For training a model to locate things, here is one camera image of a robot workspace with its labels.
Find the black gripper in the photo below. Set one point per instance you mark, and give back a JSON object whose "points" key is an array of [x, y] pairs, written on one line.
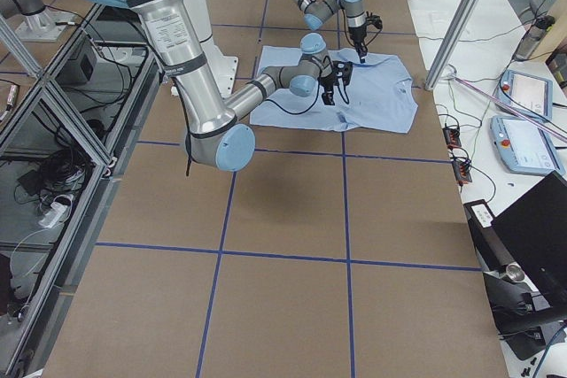
{"points": [[328, 83], [357, 34]]}

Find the light blue t-shirt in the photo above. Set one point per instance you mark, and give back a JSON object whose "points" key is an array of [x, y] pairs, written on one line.
{"points": [[379, 97]]}

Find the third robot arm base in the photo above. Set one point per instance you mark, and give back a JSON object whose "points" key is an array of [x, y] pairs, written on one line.
{"points": [[40, 22]]}

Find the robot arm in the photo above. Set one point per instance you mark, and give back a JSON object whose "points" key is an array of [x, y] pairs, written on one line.
{"points": [[215, 136], [317, 12]]}

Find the far blue teach pendant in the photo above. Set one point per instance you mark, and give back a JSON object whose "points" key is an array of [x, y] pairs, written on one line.
{"points": [[529, 94]]}

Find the blue teach pendant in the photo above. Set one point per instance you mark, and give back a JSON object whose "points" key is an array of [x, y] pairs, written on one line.
{"points": [[529, 94], [523, 148]]}

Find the grey water bottle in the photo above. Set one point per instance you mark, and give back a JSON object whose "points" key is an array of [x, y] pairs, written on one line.
{"points": [[533, 37]]}

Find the near blue teach pendant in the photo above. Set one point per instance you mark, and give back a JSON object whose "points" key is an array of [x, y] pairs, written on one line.
{"points": [[523, 148]]}

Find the black laptop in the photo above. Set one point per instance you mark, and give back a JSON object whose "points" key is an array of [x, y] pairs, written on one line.
{"points": [[533, 230]]}

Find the white power strip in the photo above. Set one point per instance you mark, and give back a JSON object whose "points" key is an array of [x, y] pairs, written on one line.
{"points": [[54, 215]]}

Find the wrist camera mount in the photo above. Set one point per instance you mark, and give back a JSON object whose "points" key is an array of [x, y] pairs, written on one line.
{"points": [[343, 72], [373, 20]]}

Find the aluminium frame post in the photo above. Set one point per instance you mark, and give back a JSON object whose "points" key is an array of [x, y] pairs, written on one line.
{"points": [[449, 42]]}

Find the aluminium frame rack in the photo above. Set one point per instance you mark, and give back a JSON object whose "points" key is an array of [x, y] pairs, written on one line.
{"points": [[71, 111]]}

